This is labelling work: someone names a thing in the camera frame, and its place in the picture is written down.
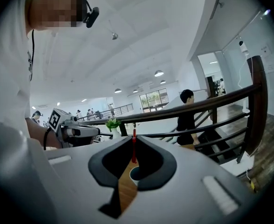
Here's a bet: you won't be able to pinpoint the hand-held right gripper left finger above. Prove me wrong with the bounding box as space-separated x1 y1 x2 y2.
46 136 137 224

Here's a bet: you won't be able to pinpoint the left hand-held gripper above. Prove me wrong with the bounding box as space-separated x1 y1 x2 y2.
48 108 101 149

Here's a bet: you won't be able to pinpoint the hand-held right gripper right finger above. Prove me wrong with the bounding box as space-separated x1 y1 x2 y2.
122 136 259 224

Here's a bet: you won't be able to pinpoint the red thin stick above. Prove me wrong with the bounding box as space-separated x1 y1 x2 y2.
132 128 138 164

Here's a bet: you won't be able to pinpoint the pale blue cup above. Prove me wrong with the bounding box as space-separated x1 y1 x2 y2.
129 166 142 187

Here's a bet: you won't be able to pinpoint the person's left forearm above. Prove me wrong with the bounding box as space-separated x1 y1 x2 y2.
25 118 62 149

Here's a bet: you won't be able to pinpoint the green plant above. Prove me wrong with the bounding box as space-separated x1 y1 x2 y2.
105 118 122 133

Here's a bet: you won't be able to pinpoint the white vase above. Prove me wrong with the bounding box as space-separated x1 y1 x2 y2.
110 127 121 140

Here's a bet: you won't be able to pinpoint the black balcony railing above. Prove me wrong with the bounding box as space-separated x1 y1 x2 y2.
77 103 134 121

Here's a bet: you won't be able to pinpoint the glass entrance doors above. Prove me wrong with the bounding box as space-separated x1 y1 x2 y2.
139 88 170 113

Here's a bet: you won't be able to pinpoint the person's grey shirt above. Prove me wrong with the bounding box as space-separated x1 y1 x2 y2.
0 0 68 224

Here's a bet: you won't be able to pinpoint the black stair railing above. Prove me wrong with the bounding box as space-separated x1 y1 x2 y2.
77 55 269 165

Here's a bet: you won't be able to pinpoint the person's face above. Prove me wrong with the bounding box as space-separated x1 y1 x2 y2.
25 0 89 31

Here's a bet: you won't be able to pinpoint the black wrist strap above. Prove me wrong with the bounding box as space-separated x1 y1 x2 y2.
43 127 53 150

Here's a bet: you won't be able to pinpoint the black headset cable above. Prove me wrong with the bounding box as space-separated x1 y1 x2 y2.
29 29 35 82

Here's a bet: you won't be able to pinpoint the black head-worn camera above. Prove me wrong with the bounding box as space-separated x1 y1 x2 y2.
82 7 100 28

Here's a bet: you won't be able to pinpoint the white security camera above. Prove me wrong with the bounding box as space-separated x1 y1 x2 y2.
239 40 249 55

